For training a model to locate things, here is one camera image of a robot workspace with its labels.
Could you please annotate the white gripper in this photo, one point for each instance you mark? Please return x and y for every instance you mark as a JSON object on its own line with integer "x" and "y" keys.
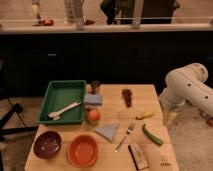
{"x": 170, "y": 103}

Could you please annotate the blue sponge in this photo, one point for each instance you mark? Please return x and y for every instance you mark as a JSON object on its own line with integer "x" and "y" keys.
{"x": 93, "y": 100}

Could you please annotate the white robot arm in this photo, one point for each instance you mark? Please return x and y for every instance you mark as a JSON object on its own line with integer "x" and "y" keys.
{"x": 186, "y": 84}

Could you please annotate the red bowl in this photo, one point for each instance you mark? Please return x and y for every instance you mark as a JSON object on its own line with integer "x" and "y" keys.
{"x": 82, "y": 152}

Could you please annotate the purple bowl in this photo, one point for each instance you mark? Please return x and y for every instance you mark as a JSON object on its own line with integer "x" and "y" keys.
{"x": 47, "y": 145}

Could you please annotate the yellow banana toy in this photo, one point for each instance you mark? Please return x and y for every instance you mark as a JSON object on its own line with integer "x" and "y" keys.
{"x": 144, "y": 115}

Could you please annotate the silver fork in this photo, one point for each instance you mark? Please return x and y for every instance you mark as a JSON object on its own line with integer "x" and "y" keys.
{"x": 129, "y": 131}

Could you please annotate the bunch of dark grapes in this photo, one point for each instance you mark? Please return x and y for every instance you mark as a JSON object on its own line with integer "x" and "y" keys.
{"x": 127, "y": 96}

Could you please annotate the brown rectangular block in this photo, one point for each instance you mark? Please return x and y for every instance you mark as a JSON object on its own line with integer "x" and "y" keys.
{"x": 138, "y": 157}

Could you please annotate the grey triangular cloth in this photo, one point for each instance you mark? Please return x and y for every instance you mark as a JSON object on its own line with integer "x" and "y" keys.
{"x": 107, "y": 131}

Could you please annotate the orange tomato toy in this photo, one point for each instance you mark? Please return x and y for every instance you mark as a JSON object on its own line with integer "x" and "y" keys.
{"x": 93, "y": 116}

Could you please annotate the green plastic tray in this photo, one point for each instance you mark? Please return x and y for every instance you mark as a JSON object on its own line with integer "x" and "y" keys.
{"x": 60, "y": 94}

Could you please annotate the white plastic spoon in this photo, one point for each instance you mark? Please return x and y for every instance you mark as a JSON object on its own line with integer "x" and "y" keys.
{"x": 56, "y": 115}

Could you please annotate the black tripod stand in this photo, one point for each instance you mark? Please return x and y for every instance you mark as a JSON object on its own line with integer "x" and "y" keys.
{"x": 12, "y": 123}

